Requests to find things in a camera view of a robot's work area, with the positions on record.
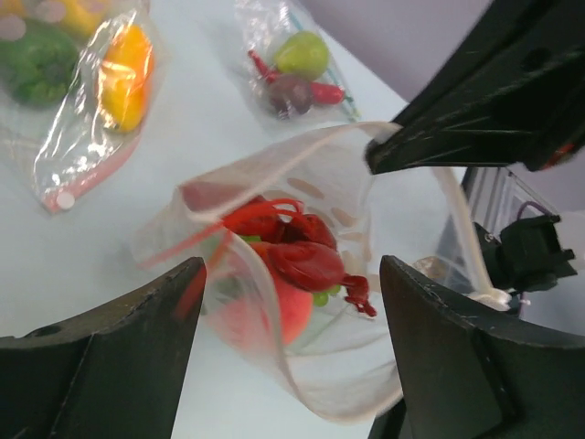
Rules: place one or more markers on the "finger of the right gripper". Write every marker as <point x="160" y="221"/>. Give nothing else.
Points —
<point x="512" y="92"/>

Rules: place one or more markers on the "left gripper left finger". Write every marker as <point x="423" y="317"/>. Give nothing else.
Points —
<point x="116" y="371"/>

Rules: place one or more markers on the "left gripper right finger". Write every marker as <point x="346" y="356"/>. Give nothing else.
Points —
<point x="468" y="371"/>

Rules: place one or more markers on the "red plastic lobster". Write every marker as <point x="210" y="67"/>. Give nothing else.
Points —
<point x="281" y="220"/>

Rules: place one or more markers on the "clear zip bag with lobster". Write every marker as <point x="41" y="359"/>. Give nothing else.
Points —
<point x="341" y="367"/>

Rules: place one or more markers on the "fake peach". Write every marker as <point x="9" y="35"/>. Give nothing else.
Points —
<point x="241" y="320"/>

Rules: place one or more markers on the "fake green pear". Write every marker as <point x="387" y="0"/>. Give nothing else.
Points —
<point x="304" y="54"/>

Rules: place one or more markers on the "zip bag with pear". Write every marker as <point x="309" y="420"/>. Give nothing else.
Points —
<point x="282" y="99"/>

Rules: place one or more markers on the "zip bag with peppers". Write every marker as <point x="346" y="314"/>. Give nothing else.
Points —
<point x="65" y="149"/>

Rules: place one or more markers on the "fake orange yellow pepper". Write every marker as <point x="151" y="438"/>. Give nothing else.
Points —
<point x="125" y="79"/>

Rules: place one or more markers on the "fake green bell pepper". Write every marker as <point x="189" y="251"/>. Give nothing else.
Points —
<point x="38" y="61"/>

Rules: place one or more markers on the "fake yellow bell pepper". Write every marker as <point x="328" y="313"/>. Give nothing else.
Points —
<point x="83" y="17"/>

